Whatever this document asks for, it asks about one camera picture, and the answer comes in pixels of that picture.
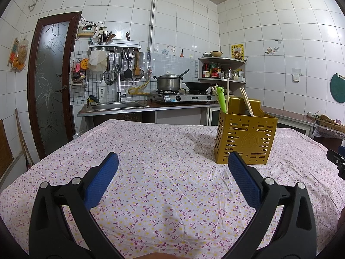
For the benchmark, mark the wooden board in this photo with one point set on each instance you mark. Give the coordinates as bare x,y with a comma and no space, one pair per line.
5,151

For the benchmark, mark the white corner shelf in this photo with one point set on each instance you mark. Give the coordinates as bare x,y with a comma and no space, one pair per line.
237,80

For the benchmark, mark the yellow plastic utensil holder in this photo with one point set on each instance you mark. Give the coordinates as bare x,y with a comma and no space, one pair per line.
242,140

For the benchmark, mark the yellow wall poster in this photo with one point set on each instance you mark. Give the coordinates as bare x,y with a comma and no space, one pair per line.
237,51

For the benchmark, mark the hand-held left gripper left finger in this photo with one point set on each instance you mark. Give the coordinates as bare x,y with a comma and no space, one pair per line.
101,179

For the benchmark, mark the wall mounted knife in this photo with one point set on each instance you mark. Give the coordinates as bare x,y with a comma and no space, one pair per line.
128,36

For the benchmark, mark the red lidded jar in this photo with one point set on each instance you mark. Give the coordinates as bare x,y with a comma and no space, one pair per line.
214,73

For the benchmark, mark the hanging orange snack bag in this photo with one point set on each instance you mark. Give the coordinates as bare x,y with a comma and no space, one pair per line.
18,55

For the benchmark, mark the utensil cup with chopsticks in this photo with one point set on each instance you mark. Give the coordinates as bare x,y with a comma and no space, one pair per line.
105,39

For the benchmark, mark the straw brush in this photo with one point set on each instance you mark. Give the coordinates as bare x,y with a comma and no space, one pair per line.
330,119

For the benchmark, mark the hanging black spatula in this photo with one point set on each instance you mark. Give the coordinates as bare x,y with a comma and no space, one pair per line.
128,72

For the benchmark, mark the dark sauce bottle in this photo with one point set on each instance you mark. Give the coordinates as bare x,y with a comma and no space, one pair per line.
206,71

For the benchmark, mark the steel faucet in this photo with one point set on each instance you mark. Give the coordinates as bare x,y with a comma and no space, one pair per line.
118,86

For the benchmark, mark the hanging white cloth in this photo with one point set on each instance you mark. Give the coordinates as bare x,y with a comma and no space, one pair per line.
97,60

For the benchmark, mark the beige wall controller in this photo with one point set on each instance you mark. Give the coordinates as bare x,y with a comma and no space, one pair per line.
86,30

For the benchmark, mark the steel cooking pot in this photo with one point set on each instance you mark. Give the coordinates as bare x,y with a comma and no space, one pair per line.
168,82

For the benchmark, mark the steel wall rack shelf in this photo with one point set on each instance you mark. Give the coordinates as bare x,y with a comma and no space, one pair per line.
116,45

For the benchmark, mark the steel gas stove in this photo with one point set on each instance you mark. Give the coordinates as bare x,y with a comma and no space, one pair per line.
183,97

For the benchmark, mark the brown glass door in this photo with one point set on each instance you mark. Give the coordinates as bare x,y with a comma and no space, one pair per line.
51,86

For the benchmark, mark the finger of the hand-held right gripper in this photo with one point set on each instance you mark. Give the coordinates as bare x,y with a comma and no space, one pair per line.
338,160

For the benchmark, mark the steel sink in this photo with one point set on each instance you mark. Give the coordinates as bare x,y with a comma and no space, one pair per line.
116,105

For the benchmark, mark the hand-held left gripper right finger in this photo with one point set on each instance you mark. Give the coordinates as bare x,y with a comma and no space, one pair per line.
244,180

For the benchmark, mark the small covered side table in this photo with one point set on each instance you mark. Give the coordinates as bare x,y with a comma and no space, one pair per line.
330,133

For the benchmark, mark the beige bowl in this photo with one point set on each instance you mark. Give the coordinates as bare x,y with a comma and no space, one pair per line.
216,53

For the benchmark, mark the floral pink tablecloth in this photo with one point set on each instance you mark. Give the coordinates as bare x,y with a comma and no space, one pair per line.
161,153

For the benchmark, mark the hanging wooden ladle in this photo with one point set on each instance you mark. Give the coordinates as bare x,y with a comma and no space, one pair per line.
138,70

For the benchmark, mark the wooden stick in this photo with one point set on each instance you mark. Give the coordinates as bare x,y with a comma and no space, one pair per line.
23,137

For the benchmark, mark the wall decal sticker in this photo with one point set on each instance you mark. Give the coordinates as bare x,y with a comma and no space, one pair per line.
272,50

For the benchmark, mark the steel kettle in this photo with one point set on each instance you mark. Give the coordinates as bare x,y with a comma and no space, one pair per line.
229,74

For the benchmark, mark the white wall socket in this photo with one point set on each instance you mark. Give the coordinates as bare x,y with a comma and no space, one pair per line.
296,75

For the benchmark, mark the dark dishcloth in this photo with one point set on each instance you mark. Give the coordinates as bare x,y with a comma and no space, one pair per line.
92,100

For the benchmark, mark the white soap bottle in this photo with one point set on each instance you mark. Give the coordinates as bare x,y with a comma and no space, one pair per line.
102,91

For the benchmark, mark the green round cutting board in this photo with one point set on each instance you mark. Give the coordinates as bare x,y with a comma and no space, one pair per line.
338,87

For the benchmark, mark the black wok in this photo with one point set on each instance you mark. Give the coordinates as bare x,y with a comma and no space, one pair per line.
196,85

